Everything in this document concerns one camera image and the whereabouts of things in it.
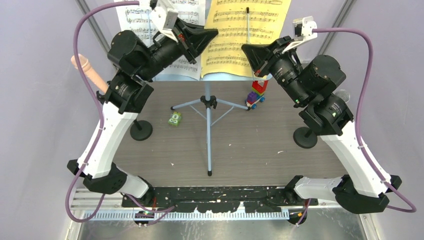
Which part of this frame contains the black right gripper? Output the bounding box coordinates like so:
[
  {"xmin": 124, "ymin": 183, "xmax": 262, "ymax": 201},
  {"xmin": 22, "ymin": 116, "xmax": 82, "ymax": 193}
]
[{"xmin": 242, "ymin": 35, "xmax": 310, "ymax": 106}]

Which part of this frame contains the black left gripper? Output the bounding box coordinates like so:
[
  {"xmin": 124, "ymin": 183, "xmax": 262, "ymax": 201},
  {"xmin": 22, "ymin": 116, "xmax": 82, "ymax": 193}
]
[{"xmin": 137, "ymin": 16, "xmax": 218, "ymax": 82}]

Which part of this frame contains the yellow sheet music page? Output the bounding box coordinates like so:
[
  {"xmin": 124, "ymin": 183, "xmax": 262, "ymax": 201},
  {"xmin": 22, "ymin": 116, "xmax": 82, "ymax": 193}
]
[{"xmin": 201, "ymin": 0, "xmax": 291, "ymax": 81}]

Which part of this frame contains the white sheet music page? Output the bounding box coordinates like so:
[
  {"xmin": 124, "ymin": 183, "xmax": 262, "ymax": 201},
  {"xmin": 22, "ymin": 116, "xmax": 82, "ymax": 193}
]
[{"xmin": 116, "ymin": 0, "xmax": 206, "ymax": 82}]

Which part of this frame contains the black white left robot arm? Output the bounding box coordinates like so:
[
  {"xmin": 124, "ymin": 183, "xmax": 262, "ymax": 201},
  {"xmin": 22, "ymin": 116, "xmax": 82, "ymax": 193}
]
[{"xmin": 67, "ymin": 19, "xmax": 219, "ymax": 207}]

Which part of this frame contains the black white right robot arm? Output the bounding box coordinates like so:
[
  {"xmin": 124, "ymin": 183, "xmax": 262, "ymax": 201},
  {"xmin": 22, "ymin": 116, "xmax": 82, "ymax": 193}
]
[{"xmin": 241, "ymin": 36, "xmax": 402, "ymax": 214}]

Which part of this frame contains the colourful toy brick car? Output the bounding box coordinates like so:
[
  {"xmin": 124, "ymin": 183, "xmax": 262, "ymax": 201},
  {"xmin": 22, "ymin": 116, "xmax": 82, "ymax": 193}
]
[{"xmin": 245, "ymin": 80, "xmax": 269, "ymax": 109}]

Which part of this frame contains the green number five toy block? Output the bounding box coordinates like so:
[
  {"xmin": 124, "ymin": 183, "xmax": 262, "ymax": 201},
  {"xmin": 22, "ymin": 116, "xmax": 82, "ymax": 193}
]
[{"xmin": 167, "ymin": 111, "xmax": 182, "ymax": 127}]

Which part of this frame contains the purple glitter microphone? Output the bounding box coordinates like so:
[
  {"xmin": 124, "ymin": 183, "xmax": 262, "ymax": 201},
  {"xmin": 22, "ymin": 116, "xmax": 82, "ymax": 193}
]
[{"xmin": 334, "ymin": 89, "xmax": 351, "ymax": 103}]

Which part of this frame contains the black right microphone stand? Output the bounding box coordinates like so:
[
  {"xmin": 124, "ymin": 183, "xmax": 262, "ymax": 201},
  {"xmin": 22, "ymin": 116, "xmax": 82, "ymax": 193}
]
[{"xmin": 293, "ymin": 127, "xmax": 318, "ymax": 149}]

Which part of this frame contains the black microphone stand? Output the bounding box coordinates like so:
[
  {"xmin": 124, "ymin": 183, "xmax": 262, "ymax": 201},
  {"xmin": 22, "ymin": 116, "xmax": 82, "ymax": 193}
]
[
  {"xmin": 293, "ymin": 127, "xmax": 318, "ymax": 149},
  {"xmin": 130, "ymin": 119, "xmax": 153, "ymax": 141}
]

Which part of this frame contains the beige microphone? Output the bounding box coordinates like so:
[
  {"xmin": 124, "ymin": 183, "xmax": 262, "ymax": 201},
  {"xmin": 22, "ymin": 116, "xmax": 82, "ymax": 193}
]
[{"xmin": 78, "ymin": 53, "xmax": 109, "ymax": 95}]

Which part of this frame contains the black left microphone stand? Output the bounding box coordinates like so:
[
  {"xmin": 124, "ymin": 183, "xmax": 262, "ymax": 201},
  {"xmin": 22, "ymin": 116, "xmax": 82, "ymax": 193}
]
[{"xmin": 130, "ymin": 119, "xmax": 153, "ymax": 141}]

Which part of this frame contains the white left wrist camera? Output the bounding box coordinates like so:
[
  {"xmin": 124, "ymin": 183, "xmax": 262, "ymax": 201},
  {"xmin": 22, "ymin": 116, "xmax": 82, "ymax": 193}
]
[{"xmin": 149, "ymin": 0, "xmax": 179, "ymax": 35}]

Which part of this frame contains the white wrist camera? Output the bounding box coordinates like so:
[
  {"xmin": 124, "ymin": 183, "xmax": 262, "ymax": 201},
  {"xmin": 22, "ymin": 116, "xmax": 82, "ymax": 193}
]
[
  {"xmin": 149, "ymin": 0, "xmax": 179, "ymax": 35},
  {"xmin": 282, "ymin": 16, "xmax": 318, "ymax": 53}
]

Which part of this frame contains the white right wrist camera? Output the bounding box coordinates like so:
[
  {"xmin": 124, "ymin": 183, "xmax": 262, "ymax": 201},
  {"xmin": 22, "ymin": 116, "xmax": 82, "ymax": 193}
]
[{"xmin": 282, "ymin": 16, "xmax": 318, "ymax": 53}]

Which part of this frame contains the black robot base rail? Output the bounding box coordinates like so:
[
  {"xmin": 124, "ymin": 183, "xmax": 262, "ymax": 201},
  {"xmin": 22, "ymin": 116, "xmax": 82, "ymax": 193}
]
[{"xmin": 137, "ymin": 185, "xmax": 306, "ymax": 213}]

